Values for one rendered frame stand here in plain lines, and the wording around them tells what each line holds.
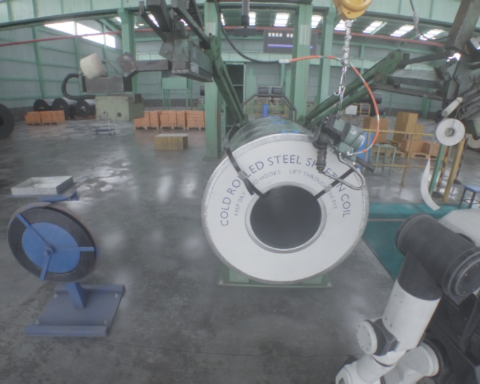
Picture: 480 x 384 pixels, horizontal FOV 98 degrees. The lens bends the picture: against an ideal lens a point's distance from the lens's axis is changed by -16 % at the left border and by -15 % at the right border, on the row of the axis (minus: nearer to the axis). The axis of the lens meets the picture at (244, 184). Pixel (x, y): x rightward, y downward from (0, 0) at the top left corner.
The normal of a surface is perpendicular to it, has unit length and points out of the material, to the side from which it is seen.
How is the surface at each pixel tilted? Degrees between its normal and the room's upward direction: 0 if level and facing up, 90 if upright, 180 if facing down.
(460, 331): 101
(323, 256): 90
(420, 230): 49
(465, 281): 90
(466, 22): 90
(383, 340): 90
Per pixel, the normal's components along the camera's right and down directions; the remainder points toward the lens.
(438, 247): -0.73, -0.60
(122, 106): -0.03, 0.33
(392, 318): -0.99, 0.02
